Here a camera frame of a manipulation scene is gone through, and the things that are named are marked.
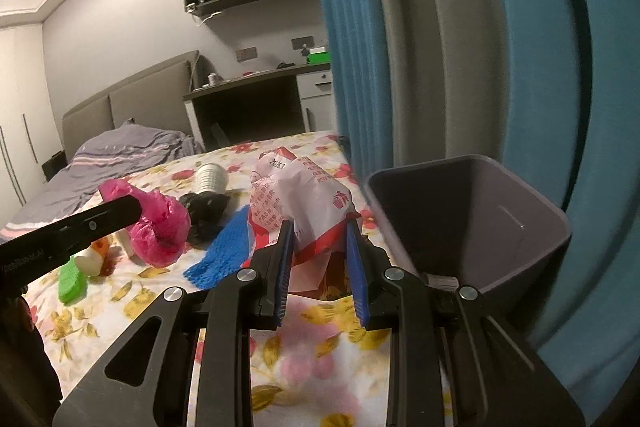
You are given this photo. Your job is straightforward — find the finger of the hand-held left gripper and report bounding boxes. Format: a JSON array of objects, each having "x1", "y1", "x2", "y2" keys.
[{"x1": 0, "y1": 196, "x2": 146, "y2": 293}]

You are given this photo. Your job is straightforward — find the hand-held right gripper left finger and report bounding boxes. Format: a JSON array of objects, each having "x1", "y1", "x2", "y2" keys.
[{"x1": 52, "y1": 219, "x2": 296, "y2": 427}]

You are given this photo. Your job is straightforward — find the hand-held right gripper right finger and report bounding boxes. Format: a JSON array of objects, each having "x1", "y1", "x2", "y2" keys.
[{"x1": 345, "y1": 218, "x2": 586, "y2": 427}]

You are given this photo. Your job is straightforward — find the orange print paper cup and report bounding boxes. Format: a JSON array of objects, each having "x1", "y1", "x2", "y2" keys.
[{"x1": 75, "y1": 239, "x2": 111, "y2": 278}]

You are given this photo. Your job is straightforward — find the plain white paper cup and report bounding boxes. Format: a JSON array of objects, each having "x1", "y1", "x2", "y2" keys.
[{"x1": 117, "y1": 229, "x2": 136, "y2": 258}]

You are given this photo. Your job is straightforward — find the blue foam net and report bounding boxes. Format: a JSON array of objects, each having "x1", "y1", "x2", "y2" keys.
[{"x1": 184, "y1": 206, "x2": 261, "y2": 290}]

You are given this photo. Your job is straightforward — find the red white paper bag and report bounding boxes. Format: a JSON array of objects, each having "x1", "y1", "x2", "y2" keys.
[{"x1": 247, "y1": 147, "x2": 362, "y2": 295}]

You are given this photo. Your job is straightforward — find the large pink plastic bag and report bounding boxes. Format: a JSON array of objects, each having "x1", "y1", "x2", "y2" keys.
[{"x1": 98, "y1": 179, "x2": 192, "y2": 267}]

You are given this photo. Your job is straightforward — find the black plastic bag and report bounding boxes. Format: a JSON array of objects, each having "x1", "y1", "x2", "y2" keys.
[{"x1": 179, "y1": 192, "x2": 232, "y2": 248}]

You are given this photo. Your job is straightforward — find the grey plastic bin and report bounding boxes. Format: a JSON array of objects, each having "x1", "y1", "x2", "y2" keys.
[{"x1": 364, "y1": 154, "x2": 572, "y2": 333}]

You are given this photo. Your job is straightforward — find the white ribbed paper cup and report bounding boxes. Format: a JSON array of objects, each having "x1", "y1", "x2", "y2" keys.
[{"x1": 194, "y1": 163, "x2": 231, "y2": 194}]

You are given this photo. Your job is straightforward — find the black bedside stand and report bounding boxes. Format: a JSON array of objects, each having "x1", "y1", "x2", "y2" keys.
[{"x1": 42, "y1": 150, "x2": 67, "y2": 184}]

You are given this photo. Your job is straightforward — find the grey striped duvet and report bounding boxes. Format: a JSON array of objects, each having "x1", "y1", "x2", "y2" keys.
[{"x1": 0, "y1": 118, "x2": 203, "y2": 243}]

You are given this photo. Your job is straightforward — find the floral bed sheet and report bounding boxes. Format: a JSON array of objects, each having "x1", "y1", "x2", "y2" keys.
[{"x1": 20, "y1": 129, "x2": 451, "y2": 427}]

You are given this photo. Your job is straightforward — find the white wardrobe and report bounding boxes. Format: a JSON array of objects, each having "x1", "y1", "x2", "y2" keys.
[{"x1": 0, "y1": 24, "x2": 66, "y2": 228}]

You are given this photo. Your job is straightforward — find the grey padded headboard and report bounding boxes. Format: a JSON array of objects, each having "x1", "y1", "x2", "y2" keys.
[{"x1": 62, "y1": 50, "x2": 201, "y2": 158}]

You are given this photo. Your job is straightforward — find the white drawer cabinet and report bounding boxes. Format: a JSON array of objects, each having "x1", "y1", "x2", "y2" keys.
[{"x1": 296, "y1": 69, "x2": 337, "y2": 132}]

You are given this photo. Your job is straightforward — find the dark wooden desk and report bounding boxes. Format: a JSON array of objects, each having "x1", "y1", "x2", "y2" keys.
[{"x1": 182, "y1": 63, "x2": 333, "y2": 148}]

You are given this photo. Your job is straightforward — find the blue curtain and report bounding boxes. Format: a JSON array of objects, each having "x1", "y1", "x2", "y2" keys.
[
  {"x1": 299, "y1": 0, "x2": 391, "y2": 188},
  {"x1": 470, "y1": 0, "x2": 640, "y2": 408}
]

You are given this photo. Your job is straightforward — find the grey curtain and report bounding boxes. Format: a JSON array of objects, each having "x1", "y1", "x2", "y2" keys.
[{"x1": 360, "y1": 0, "x2": 506, "y2": 188}]

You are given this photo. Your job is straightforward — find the white clip lamp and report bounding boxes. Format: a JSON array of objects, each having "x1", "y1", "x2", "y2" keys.
[{"x1": 186, "y1": 3, "x2": 226, "y2": 28}]

